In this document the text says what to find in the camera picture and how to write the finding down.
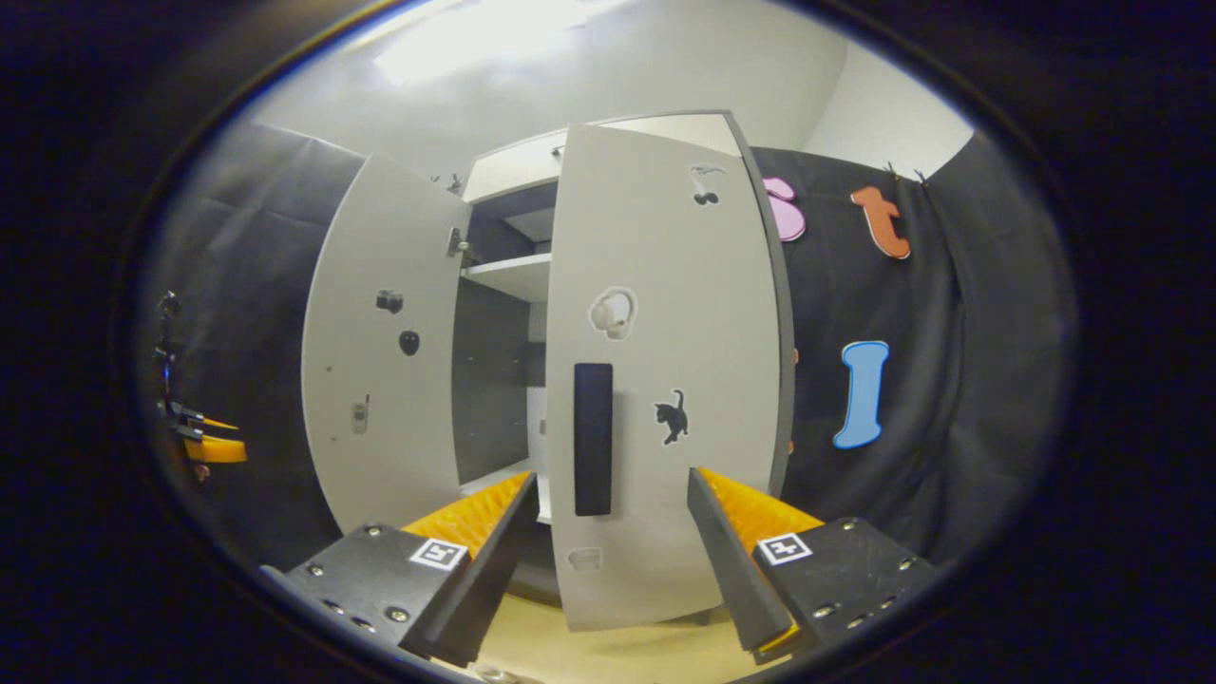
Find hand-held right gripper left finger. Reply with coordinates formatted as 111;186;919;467
261;470;541;669

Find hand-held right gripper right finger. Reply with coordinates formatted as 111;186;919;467
686;465;937;666

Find white and grey cabinet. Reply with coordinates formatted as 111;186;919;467
446;109;799;609

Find white cabinet door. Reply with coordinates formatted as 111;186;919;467
544;122;789;633
301;152;473;538

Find black backdrop cloth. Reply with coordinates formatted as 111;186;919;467
133;119;1079;571

